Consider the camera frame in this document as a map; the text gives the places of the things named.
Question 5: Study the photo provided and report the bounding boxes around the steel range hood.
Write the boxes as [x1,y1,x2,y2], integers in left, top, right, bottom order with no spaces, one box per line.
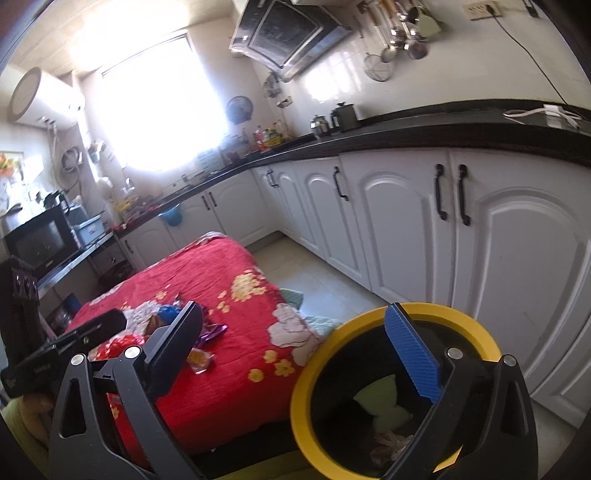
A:
[229,0,354,81]

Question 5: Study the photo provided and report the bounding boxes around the fruit wall picture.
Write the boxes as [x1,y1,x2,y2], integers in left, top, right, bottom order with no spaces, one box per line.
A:
[0,151,24,185]

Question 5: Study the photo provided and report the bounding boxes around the white kitchen cabinets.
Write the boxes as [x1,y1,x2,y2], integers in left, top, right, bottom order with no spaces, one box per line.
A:
[113,99,591,425]

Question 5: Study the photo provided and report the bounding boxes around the blue rubber glove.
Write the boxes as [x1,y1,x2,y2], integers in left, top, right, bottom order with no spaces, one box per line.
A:
[157,302,185,324]

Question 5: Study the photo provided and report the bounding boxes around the grey plastic storage box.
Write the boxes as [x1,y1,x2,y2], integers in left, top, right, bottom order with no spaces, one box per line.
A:
[71,215,107,245]

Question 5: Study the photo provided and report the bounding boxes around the black power cable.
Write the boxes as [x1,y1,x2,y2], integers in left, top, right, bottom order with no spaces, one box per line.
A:
[487,7,571,107]

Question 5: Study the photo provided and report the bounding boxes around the black microwave oven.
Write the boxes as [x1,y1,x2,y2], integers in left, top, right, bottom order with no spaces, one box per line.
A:
[4,205,84,282]

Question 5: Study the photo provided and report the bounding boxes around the white water heater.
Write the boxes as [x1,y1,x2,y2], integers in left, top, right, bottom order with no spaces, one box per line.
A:
[10,67,86,124]

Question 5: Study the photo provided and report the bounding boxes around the wall power outlet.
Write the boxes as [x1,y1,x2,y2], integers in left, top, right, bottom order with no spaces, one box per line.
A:
[464,1,502,20]

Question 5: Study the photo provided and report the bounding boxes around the white charger cable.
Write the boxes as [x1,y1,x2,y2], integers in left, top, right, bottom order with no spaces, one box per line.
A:
[503,104,583,134]

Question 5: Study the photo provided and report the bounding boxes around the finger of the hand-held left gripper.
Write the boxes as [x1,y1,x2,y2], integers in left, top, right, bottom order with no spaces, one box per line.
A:
[39,309,129,356]
[0,346,70,398]

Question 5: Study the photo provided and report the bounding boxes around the black cooking pot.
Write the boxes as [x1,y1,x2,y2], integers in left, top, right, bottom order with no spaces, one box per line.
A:
[331,102,361,131]

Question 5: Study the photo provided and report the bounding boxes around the purple snack bag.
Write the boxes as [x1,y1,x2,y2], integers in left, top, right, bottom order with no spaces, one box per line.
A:
[194,323,229,349]

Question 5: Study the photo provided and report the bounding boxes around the group of condiment bottles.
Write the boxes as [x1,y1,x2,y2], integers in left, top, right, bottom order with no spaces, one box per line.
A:
[252,119,294,151]

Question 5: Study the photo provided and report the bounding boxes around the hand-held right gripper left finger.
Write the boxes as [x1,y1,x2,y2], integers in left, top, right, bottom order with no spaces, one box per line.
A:
[46,301,206,480]

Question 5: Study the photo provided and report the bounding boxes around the row of hanging kitchen utensils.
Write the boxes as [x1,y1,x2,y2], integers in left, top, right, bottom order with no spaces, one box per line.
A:
[360,0,446,83]

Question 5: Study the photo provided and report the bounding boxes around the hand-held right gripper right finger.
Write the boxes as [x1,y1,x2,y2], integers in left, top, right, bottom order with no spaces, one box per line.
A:
[383,302,540,480]

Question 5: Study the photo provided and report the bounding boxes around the crumpled tissue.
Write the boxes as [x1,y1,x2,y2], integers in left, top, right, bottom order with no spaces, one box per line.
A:
[369,431,416,464]

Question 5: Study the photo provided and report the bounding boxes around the red floral blanket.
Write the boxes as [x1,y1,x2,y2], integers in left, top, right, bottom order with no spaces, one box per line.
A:
[65,231,338,476]

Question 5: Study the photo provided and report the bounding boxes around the yellow rimmed bin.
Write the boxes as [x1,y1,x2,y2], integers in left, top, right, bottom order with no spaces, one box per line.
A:
[290,302,504,480]

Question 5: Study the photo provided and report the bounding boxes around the white coiled hose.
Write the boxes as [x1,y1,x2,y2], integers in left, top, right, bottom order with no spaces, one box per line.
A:
[60,147,84,174]

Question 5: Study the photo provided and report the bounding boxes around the pale green wrapper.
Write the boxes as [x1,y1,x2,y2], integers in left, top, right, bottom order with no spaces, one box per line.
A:
[348,374,414,428]

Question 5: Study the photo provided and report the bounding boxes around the round blue wall plate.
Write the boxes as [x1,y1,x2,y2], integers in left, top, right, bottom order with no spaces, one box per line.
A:
[225,95,254,124]

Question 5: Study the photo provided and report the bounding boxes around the bright kitchen window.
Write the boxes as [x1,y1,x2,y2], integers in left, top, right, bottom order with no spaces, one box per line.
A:
[97,32,232,171]

